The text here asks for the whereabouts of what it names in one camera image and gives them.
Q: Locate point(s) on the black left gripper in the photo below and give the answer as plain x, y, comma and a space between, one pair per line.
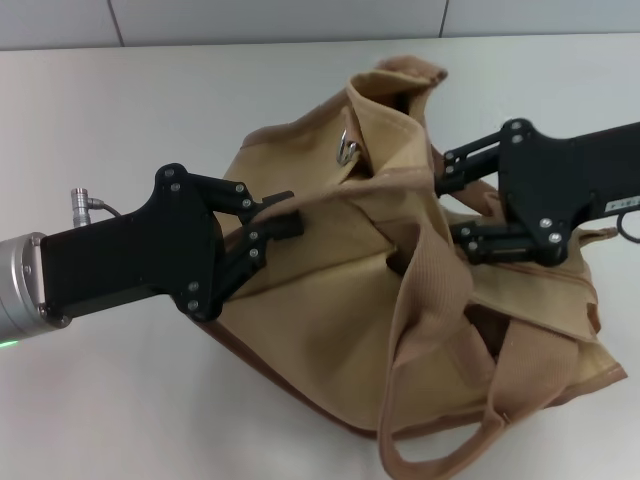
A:
135, 255

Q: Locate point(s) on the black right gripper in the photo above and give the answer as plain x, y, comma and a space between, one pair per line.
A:
550, 180

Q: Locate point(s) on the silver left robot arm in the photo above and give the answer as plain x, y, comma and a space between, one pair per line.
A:
20, 285

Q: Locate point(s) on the khaki canvas food bag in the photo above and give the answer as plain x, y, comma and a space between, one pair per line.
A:
310, 325

